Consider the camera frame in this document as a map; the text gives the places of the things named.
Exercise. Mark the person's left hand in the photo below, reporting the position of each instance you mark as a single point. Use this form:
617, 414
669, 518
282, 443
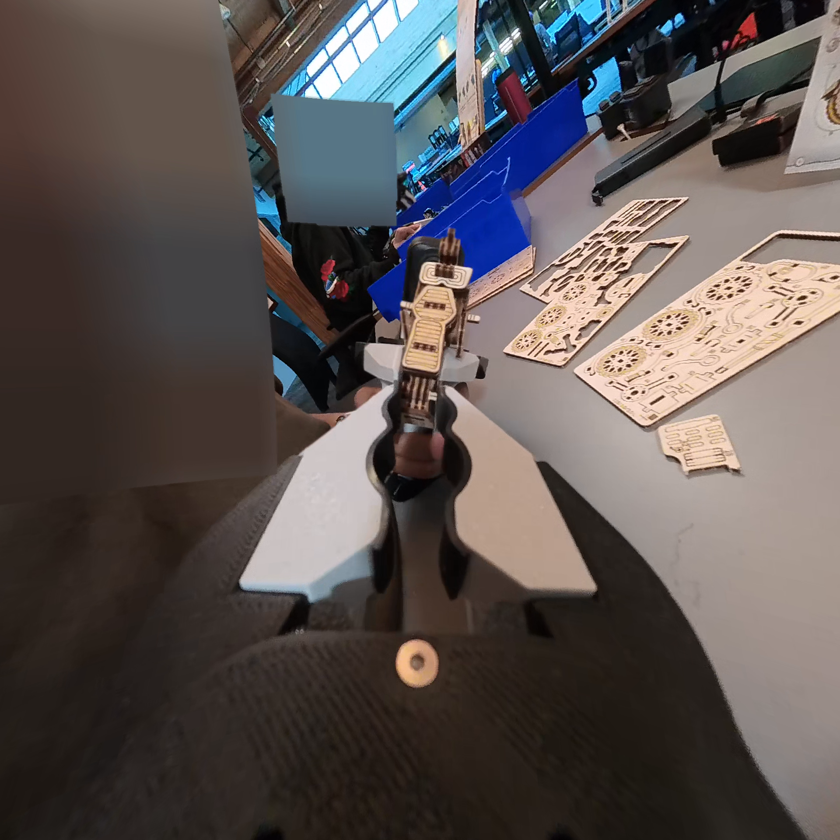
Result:
420, 456

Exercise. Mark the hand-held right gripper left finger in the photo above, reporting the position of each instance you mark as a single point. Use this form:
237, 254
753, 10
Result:
315, 525

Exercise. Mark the red bottle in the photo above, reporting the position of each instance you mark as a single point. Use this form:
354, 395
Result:
515, 98

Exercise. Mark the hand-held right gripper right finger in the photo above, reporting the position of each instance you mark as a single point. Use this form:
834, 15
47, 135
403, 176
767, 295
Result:
518, 525

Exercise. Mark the white printed banner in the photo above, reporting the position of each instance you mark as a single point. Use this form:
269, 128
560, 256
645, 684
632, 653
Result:
469, 65

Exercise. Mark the wooden gear parts sheet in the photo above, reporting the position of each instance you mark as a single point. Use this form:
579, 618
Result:
558, 341

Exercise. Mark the black equipment boxes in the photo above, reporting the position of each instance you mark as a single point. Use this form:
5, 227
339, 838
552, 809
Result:
643, 105

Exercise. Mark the small wooden parts card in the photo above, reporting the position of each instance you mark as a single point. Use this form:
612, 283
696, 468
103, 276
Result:
695, 443

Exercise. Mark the small wooden puzzle model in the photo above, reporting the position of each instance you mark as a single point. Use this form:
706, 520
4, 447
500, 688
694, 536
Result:
426, 328

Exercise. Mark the long black case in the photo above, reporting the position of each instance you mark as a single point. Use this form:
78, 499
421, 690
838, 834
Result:
656, 151

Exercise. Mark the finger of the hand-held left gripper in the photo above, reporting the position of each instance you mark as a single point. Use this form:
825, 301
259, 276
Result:
384, 364
463, 371

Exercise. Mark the large wooden parts sheet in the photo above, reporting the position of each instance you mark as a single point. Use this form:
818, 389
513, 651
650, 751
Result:
774, 315

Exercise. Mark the cut-out wooden parts sheet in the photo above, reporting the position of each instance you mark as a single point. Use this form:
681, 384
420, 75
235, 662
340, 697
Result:
630, 216

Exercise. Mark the thin wooden sheet stack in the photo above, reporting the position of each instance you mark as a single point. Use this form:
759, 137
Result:
505, 279

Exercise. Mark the black device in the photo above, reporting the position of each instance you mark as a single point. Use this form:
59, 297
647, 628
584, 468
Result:
754, 138

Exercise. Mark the dark flat mat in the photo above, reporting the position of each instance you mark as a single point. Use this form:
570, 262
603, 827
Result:
768, 65

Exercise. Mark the wooden beam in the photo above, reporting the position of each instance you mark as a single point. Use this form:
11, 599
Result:
295, 282

